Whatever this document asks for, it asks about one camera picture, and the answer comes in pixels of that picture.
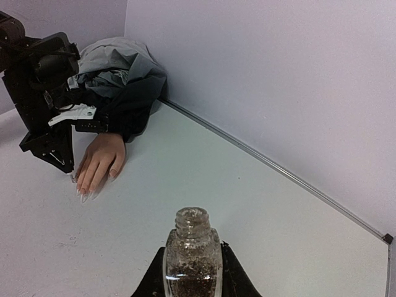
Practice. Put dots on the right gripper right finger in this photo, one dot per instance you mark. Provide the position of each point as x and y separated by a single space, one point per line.
235 281

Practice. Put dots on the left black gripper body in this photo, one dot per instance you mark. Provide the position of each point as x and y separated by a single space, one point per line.
43 139

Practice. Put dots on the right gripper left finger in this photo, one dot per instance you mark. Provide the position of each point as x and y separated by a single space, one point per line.
152 282

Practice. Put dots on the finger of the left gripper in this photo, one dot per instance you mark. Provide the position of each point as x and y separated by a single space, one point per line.
53 158
68 154

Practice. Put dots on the clear nail polish bottle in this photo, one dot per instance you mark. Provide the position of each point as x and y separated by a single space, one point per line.
192 260

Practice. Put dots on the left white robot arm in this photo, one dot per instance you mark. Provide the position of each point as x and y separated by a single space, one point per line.
35 73

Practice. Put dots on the mannequin hand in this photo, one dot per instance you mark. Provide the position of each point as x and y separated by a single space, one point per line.
104 158

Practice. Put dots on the grey and black jacket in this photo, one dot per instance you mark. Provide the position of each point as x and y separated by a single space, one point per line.
120 78

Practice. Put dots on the aluminium back table rail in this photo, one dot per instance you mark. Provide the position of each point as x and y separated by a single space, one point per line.
385 237

